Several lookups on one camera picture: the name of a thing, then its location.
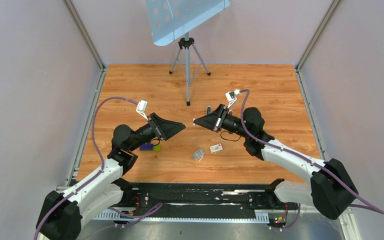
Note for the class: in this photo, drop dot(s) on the white staple box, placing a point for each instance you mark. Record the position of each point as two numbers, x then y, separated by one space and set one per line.
216 148

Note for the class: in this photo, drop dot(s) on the grey tripod stand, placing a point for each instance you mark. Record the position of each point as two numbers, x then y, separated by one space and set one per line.
185 43

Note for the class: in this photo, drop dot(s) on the white slotted cable duct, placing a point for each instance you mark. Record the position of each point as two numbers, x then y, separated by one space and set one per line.
259 218

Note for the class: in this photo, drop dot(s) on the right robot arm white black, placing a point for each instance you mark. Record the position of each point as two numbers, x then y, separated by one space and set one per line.
328 186

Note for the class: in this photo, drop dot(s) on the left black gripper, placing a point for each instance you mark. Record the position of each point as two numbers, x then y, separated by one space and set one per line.
164 129

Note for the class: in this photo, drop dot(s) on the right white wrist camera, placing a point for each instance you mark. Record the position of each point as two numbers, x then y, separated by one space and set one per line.
231 97

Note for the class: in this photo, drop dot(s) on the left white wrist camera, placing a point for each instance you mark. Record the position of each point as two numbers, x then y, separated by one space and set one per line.
141 108

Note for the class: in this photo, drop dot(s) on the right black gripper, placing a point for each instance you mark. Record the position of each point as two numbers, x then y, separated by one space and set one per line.
215 120

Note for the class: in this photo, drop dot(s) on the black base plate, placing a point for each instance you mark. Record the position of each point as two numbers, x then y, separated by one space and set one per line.
202 200

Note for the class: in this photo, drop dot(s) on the light blue perforated board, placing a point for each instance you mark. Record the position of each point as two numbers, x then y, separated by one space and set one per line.
171 19

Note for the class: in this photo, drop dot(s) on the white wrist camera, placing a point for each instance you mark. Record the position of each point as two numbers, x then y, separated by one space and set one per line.
231 97
141 108

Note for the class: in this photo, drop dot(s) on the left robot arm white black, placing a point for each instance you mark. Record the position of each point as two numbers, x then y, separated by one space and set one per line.
64 214

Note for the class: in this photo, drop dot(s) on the purple green toy brick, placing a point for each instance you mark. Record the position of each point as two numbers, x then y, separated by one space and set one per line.
150 147

